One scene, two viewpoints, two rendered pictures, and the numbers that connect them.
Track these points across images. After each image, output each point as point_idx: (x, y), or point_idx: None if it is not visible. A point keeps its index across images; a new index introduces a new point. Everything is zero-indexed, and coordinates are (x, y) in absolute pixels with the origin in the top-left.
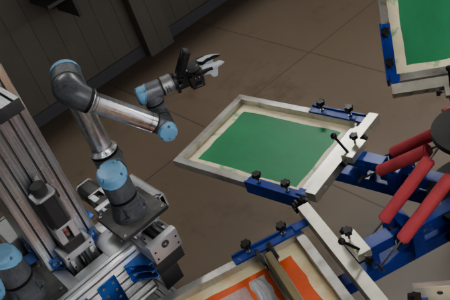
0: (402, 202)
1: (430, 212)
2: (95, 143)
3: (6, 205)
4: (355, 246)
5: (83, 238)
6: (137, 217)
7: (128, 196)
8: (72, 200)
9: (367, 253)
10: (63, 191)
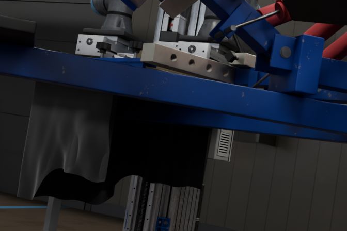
0: (329, 49)
1: (316, 30)
2: None
3: None
4: (240, 46)
5: (175, 37)
6: (204, 34)
7: (212, 12)
8: (199, 18)
9: (240, 56)
10: (198, 5)
